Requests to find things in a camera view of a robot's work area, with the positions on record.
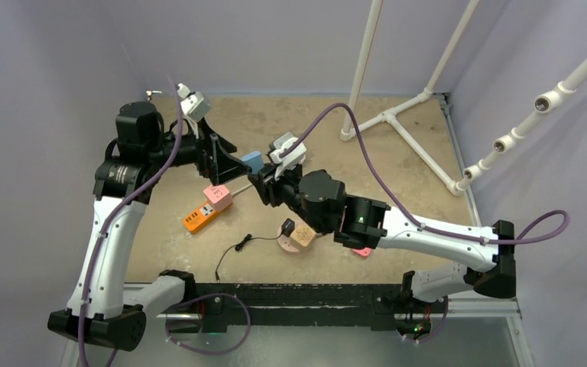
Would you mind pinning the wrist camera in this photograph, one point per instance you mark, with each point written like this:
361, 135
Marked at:
194, 105
286, 153

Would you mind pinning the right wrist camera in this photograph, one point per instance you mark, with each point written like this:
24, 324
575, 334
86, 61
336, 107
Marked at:
286, 153

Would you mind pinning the pink square plug adapter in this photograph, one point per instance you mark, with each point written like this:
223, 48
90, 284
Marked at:
365, 252

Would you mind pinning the light blue small block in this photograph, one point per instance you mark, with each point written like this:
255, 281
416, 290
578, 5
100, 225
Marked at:
254, 161

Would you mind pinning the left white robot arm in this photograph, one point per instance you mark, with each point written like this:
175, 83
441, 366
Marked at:
98, 313

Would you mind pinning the pink round power socket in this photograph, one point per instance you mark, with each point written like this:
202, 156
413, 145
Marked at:
284, 243

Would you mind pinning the pink cube socket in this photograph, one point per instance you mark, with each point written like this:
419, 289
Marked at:
218, 197

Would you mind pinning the black power adapter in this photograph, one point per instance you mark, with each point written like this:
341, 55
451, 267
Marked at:
287, 227

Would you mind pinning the orange power strip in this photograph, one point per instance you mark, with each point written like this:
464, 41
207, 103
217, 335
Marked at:
202, 217

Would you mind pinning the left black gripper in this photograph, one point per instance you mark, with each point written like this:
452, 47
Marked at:
213, 156

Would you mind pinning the white pipe with fittings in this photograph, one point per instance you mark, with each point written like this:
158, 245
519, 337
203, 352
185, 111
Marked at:
543, 105

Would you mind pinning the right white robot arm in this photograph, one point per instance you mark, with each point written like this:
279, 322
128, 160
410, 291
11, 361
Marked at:
478, 259

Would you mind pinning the white pipe frame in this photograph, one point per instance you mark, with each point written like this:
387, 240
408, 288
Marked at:
389, 116

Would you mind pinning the beige cube power socket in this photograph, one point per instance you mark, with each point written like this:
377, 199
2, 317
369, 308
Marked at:
302, 236

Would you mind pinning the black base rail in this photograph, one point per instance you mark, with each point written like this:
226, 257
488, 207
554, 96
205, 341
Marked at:
379, 307

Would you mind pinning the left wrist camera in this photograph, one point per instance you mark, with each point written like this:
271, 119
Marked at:
194, 105

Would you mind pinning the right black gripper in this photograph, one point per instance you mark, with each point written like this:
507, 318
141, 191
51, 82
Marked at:
274, 186

